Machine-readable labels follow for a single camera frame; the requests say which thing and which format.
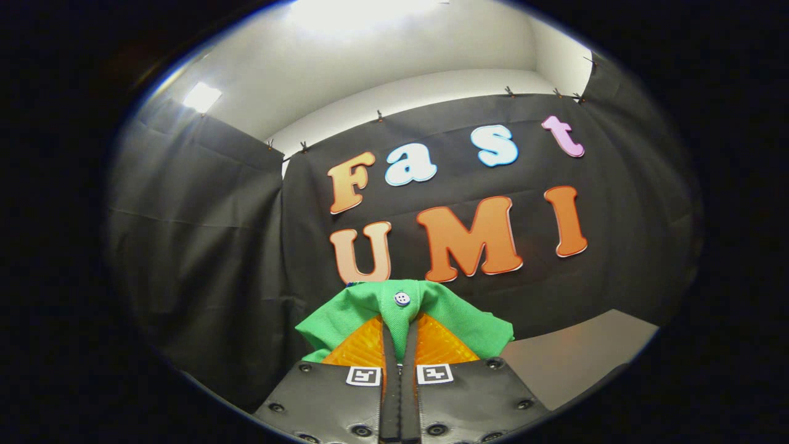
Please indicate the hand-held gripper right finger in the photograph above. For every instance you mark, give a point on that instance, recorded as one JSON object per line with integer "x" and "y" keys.
{"x": 410, "y": 401}

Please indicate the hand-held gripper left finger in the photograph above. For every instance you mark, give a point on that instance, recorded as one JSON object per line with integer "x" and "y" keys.
{"x": 391, "y": 401}

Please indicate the green polo shirt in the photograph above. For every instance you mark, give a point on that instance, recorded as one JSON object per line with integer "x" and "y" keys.
{"x": 370, "y": 305}

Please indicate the black backdrop cloth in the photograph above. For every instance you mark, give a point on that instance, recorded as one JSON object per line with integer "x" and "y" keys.
{"x": 216, "y": 246}

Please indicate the row of small cloth clips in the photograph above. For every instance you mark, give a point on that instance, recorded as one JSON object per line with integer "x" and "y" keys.
{"x": 380, "y": 116}

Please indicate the ceiling light panel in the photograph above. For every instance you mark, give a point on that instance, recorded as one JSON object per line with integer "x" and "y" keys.
{"x": 201, "y": 97}

